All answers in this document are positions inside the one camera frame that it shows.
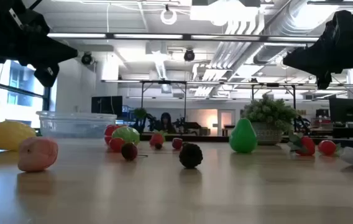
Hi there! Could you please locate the red round toy fruit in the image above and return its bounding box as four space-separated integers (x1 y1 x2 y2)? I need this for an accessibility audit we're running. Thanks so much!
317 139 341 157

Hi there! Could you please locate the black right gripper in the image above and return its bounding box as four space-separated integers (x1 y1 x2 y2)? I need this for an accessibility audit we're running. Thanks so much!
283 10 353 74

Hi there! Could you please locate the black toy blackberry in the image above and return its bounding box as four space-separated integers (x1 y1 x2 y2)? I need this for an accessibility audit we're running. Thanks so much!
178 142 204 170

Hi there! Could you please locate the yellow lemon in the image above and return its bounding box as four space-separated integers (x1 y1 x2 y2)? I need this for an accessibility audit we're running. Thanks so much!
0 119 37 152

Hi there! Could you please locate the green toy pear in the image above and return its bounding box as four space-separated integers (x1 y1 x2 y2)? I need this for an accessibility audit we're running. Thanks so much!
229 118 259 154

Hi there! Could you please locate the dark red toy cherry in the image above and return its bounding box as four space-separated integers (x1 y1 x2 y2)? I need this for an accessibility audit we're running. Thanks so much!
121 142 149 162

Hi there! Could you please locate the small red toy fruit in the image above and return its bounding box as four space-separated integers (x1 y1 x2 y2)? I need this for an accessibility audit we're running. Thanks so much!
172 137 184 151

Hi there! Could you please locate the small background green plant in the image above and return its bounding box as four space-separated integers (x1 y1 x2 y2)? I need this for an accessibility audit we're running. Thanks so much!
132 107 149 131

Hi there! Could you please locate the black metal background frame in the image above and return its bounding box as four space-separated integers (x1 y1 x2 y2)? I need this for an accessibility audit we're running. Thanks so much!
140 79 188 125
250 82 297 110

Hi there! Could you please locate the white cable ring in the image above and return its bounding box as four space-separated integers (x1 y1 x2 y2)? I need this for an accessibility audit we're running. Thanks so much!
160 8 178 26

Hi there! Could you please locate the black aluminium table frame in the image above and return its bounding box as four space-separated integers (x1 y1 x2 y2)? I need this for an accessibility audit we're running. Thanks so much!
139 132 353 149

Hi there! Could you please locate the light green toy fruit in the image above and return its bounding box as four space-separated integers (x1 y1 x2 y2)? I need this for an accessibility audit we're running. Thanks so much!
111 125 141 146

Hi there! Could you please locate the clear plastic tupperware container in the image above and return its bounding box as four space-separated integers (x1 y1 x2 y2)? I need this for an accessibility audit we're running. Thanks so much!
35 111 117 139

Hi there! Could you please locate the pink toy peach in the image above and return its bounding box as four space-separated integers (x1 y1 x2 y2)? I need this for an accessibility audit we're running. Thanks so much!
17 136 60 173

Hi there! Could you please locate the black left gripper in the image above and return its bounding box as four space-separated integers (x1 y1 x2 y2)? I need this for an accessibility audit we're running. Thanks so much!
0 0 78 65

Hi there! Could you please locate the person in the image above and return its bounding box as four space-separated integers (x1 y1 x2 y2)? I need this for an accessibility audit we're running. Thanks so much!
155 111 177 134

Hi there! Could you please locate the potted artificial green plant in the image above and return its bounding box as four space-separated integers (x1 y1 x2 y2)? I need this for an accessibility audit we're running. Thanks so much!
241 93 298 146

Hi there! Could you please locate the black overhead beam with lights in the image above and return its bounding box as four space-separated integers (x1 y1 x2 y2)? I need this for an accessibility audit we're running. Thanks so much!
46 32 321 44

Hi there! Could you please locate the red toy strawberry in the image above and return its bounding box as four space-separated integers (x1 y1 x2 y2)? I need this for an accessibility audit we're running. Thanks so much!
149 129 167 148
287 133 316 157

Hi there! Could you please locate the black computer monitor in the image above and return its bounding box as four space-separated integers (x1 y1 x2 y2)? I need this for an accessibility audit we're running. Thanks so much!
329 98 353 124
91 95 124 116

